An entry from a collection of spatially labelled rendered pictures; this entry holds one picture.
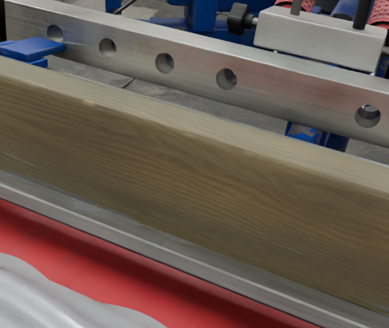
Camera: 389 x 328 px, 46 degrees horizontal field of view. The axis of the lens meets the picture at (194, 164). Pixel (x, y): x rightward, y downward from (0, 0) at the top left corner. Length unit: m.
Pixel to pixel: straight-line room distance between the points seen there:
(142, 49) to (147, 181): 0.26
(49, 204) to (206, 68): 0.24
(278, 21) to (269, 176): 0.29
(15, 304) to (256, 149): 0.15
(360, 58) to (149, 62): 0.21
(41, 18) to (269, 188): 0.39
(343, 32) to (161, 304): 0.32
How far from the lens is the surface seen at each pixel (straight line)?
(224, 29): 0.96
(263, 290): 0.24
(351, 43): 0.48
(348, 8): 0.86
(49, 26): 0.56
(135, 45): 0.50
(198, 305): 0.28
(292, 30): 0.49
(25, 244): 0.32
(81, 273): 0.29
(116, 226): 0.26
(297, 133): 0.66
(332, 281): 0.25
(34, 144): 0.29
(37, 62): 0.51
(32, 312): 0.27
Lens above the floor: 1.26
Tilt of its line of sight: 37 degrees down
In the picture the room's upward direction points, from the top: 5 degrees clockwise
